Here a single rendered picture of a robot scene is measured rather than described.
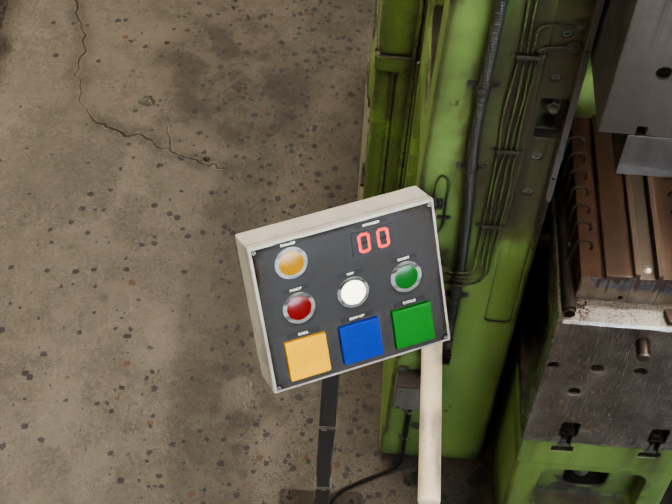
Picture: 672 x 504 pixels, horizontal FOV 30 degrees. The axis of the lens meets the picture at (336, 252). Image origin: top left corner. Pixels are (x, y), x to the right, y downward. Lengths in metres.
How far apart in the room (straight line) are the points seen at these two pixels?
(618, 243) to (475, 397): 0.71
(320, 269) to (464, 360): 0.81
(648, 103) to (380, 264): 0.52
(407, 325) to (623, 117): 0.52
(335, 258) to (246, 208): 1.59
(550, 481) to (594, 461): 0.21
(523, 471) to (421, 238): 0.89
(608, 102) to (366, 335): 0.58
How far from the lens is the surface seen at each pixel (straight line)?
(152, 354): 3.42
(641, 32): 1.96
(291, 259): 2.11
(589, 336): 2.45
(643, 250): 2.46
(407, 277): 2.20
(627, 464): 2.89
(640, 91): 2.04
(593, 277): 2.40
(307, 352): 2.18
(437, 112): 2.25
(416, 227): 2.18
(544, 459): 2.86
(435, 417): 2.57
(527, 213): 2.47
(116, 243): 3.65
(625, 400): 2.65
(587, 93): 2.71
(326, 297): 2.16
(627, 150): 2.14
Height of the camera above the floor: 2.84
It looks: 52 degrees down
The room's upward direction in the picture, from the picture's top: 4 degrees clockwise
